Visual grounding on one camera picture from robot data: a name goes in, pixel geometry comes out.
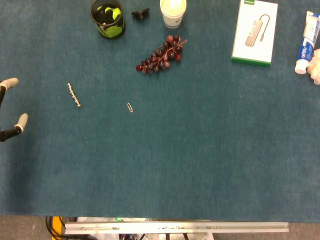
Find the aluminium profile rail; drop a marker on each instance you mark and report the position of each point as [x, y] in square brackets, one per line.
[175, 227]

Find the yellow frame part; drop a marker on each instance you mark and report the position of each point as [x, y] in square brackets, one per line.
[58, 226]

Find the white green USB hub box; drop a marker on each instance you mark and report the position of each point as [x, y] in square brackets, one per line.
[255, 32]

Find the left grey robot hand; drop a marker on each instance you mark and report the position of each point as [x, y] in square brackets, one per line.
[11, 82]

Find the white blue toothpaste tube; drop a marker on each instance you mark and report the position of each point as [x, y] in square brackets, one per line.
[307, 42]

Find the teal table cloth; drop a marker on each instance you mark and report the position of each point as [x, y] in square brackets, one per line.
[160, 150]

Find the red grape bunch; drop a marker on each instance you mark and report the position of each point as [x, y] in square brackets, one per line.
[162, 56]

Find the black plastic knob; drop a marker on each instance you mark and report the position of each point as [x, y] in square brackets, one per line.
[140, 13]

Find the silver paper clip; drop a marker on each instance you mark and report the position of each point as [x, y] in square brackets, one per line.
[130, 107]

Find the white paper cup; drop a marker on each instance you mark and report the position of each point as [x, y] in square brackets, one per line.
[173, 13]

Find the black mesh pen cup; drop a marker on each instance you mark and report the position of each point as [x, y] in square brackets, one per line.
[108, 18]

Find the cream crumpled plastic bag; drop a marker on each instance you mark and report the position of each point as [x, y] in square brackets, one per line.
[315, 67]

